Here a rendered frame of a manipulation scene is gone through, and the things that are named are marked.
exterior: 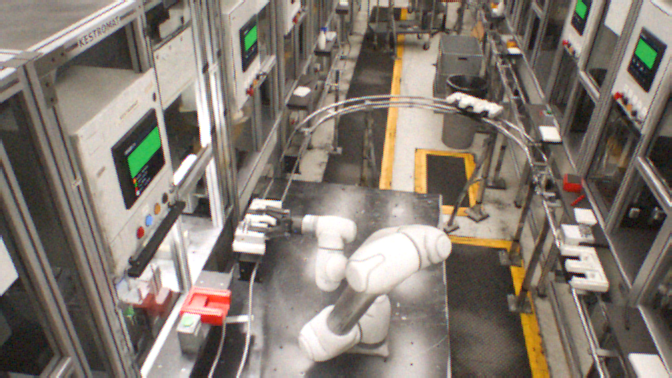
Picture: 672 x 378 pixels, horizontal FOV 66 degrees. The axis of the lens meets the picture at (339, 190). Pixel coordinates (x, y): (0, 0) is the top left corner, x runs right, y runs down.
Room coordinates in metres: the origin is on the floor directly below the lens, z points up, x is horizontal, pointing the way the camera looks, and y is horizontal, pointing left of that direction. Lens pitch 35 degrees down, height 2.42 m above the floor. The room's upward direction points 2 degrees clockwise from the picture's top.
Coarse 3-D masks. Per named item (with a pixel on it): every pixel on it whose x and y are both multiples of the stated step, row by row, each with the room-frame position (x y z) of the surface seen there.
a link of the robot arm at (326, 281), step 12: (396, 228) 1.30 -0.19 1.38; (372, 240) 1.36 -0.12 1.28; (324, 252) 1.51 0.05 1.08; (336, 252) 1.52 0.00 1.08; (324, 264) 1.47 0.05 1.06; (336, 264) 1.45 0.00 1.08; (324, 276) 1.44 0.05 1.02; (336, 276) 1.43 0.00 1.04; (324, 288) 1.43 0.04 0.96; (336, 288) 1.45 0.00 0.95
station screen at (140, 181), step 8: (152, 128) 1.34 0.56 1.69; (144, 136) 1.28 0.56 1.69; (160, 136) 1.37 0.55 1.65; (136, 144) 1.23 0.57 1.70; (128, 152) 1.19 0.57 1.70; (160, 152) 1.36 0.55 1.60; (128, 160) 1.18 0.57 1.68; (152, 160) 1.30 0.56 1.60; (160, 160) 1.35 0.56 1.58; (128, 168) 1.17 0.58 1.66; (144, 168) 1.25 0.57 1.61; (152, 168) 1.29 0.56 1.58; (160, 168) 1.33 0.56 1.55; (136, 176) 1.20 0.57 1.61; (144, 176) 1.24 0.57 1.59; (152, 176) 1.28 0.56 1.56; (136, 184) 1.19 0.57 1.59; (144, 184) 1.23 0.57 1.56; (136, 192) 1.18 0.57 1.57
